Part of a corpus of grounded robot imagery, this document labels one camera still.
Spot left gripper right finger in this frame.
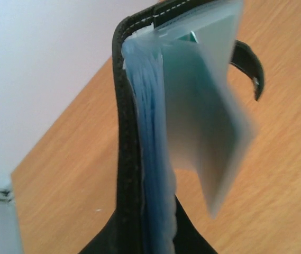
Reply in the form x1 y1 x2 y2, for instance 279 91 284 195
174 197 217 254

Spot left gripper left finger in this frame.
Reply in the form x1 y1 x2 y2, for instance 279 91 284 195
79 210 120 254

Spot black leather card holder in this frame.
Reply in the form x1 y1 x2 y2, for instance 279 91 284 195
112 1 264 253

